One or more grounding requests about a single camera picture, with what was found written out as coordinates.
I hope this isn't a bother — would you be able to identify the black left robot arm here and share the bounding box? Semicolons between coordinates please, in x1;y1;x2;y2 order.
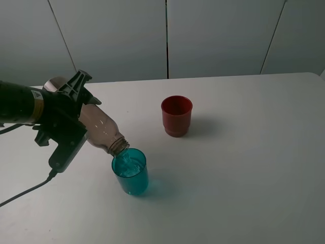
1;70;101;146

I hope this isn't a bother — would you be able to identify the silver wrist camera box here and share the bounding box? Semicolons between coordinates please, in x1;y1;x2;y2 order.
49;133;86;173

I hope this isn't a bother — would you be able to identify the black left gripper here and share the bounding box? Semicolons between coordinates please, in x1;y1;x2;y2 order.
33;70;102;147

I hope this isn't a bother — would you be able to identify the thin black looped cable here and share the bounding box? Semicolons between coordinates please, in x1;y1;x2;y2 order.
0;123;23;135

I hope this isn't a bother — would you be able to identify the red plastic cup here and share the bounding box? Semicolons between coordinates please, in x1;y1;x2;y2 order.
161;96;193;138

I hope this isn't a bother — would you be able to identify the clear brownish plastic bottle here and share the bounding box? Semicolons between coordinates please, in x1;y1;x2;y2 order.
42;76;130;157

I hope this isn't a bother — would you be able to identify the teal translucent plastic cup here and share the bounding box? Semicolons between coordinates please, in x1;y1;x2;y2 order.
112;148;149;196

